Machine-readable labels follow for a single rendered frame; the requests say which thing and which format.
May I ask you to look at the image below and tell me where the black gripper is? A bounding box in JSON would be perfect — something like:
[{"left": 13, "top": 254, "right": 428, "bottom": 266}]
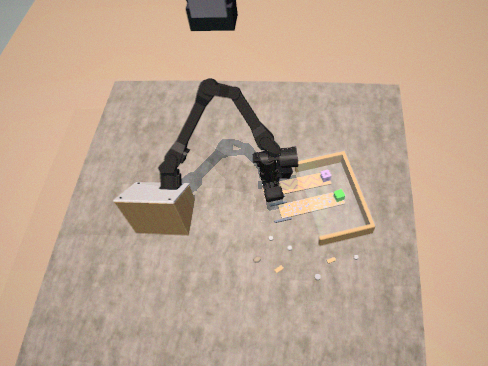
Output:
[{"left": 259, "top": 166, "right": 284, "bottom": 202}]

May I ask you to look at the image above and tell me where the peach speckled strip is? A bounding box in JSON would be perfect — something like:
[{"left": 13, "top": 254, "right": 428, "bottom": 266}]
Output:
[{"left": 278, "top": 199, "right": 311, "bottom": 219}]

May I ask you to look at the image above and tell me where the tan u-shaped low wall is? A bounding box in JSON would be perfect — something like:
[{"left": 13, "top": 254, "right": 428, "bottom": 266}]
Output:
[{"left": 295, "top": 149, "right": 376, "bottom": 246}]

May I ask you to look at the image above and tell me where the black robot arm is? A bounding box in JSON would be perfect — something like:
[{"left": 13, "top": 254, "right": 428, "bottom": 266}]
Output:
[{"left": 158, "top": 78, "right": 299, "bottom": 190}]

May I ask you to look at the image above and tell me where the orange strip with purple zigzag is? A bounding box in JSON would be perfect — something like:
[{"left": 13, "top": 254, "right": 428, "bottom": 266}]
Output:
[{"left": 279, "top": 177, "right": 304, "bottom": 194}]

